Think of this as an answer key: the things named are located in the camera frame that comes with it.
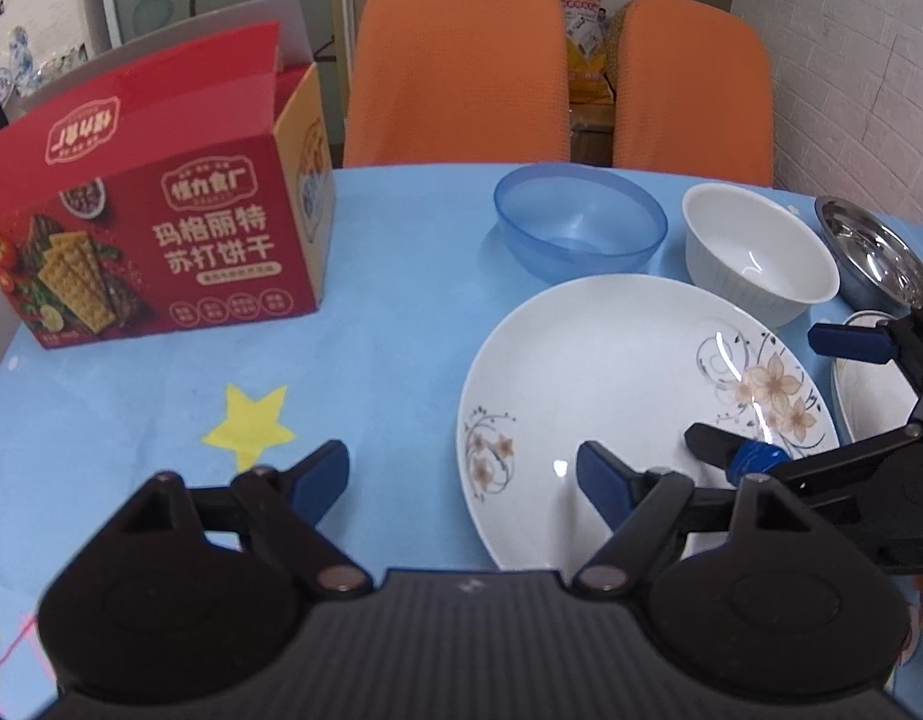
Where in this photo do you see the white ceramic bowl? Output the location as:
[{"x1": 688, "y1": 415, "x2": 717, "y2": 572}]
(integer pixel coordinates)
[{"x1": 682, "y1": 182, "x2": 841, "y2": 329}]

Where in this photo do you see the small white plate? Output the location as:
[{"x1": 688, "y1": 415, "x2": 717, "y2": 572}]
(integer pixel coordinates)
[{"x1": 831, "y1": 311, "x2": 923, "y2": 445}]

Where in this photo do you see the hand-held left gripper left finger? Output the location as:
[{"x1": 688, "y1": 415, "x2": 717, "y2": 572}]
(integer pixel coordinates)
[{"x1": 120, "y1": 440, "x2": 376, "y2": 601}]

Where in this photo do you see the blue printed tablecloth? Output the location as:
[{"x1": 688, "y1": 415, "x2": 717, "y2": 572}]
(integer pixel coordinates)
[{"x1": 0, "y1": 163, "x2": 923, "y2": 720}]

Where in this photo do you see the red cracker box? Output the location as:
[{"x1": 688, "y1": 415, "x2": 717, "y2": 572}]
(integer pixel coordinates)
[{"x1": 0, "y1": 21, "x2": 338, "y2": 350}]

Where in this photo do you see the yellow snack bag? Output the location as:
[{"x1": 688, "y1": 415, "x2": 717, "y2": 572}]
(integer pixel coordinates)
[{"x1": 545, "y1": 0, "x2": 620, "y2": 104}]

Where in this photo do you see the blue plastic bowl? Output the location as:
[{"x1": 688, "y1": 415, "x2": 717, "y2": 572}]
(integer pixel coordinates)
[{"x1": 493, "y1": 163, "x2": 668, "y2": 286}]

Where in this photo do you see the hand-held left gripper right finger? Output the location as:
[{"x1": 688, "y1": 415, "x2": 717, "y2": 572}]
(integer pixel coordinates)
[{"x1": 568, "y1": 441, "x2": 807, "y2": 601}]

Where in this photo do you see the orange chair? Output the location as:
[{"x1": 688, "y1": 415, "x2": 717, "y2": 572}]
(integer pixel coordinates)
[
  {"x1": 609, "y1": 0, "x2": 775, "y2": 188},
  {"x1": 343, "y1": 0, "x2": 572, "y2": 170}
]

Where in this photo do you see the tan box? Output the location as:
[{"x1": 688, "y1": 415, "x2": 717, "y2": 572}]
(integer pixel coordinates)
[{"x1": 568, "y1": 101, "x2": 617, "y2": 164}]

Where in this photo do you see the white floral plate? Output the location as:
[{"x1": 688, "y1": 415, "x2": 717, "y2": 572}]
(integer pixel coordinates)
[{"x1": 456, "y1": 274, "x2": 841, "y2": 572}]

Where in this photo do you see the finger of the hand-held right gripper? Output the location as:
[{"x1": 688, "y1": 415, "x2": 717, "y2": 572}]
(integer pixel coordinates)
[
  {"x1": 684, "y1": 422, "x2": 923, "y2": 500},
  {"x1": 808, "y1": 306, "x2": 923, "y2": 391}
]

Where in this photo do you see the stainless steel bowl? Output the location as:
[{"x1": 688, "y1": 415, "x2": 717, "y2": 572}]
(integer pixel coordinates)
[{"x1": 813, "y1": 195, "x2": 923, "y2": 314}]

